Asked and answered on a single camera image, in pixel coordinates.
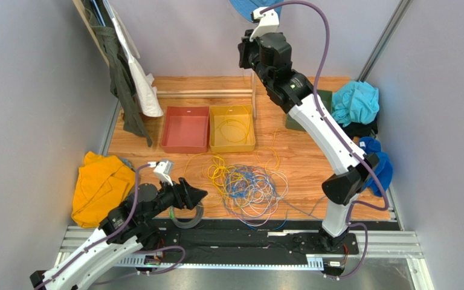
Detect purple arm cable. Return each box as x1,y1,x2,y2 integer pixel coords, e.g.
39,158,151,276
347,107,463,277
259,0,390,280
33,163,187,290

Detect wooden clothes rack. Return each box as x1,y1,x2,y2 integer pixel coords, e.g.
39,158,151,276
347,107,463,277
72,0,109,66

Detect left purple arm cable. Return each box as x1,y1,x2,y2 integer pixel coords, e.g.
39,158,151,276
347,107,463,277
33,163,187,290

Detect wooden hat stand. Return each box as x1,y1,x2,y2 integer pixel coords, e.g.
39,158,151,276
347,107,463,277
153,72,258,117

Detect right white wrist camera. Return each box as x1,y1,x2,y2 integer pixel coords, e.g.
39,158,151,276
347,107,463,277
250,7,280,42

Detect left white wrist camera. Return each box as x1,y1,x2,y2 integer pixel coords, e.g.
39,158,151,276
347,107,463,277
147,159,174,185

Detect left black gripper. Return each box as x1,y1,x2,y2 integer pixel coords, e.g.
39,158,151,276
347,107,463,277
140,173,207,223

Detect yellow plastic bin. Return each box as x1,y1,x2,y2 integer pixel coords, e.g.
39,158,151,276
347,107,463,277
209,105,256,153

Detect green plastic bin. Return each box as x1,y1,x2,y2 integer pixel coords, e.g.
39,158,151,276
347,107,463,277
285,89,333,132

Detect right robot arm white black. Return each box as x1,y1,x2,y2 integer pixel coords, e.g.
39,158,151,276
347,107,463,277
238,29,379,253

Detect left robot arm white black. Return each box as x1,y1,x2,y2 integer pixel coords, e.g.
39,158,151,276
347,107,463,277
30,178,208,289

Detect white cables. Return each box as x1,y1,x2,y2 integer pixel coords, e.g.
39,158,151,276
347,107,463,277
224,163,329,227

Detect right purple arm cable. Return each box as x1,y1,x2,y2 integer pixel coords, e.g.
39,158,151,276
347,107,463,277
259,0,390,280

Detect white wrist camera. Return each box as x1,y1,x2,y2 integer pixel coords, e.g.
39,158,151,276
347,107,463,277
250,7,280,42
147,159,174,185

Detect coiled grey cable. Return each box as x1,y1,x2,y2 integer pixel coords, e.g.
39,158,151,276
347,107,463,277
169,205,205,230

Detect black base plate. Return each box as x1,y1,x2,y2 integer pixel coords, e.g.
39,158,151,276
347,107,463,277
135,217,361,266

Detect royal blue towel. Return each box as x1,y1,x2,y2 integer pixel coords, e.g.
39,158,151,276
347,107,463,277
359,137,393,191

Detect yellow cables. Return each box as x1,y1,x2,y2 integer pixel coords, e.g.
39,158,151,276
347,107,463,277
182,105,287,210

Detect red plastic bin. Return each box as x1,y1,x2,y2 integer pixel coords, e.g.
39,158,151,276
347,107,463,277
161,106,210,154

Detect corner aluminium profile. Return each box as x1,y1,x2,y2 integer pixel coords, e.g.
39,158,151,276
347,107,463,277
356,0,413,82

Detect aluminium rail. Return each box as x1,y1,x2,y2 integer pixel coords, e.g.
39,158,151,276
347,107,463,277
59,225,424,271

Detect turquoise cloth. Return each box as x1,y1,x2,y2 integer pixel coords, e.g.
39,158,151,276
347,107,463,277
331,81,379,127

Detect olive green garment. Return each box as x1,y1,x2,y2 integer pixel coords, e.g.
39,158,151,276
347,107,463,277
82,1,153,147

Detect blue cables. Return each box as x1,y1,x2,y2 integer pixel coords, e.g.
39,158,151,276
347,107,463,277
223,163,289,231

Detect yellow orange cloth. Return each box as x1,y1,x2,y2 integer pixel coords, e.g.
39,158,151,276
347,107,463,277
71,151,135,228

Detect blue bucket hat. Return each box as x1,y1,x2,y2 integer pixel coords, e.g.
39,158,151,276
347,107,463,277
229,0,283,23

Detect black cloth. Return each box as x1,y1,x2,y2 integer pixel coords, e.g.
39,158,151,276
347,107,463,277
342,118,379,139

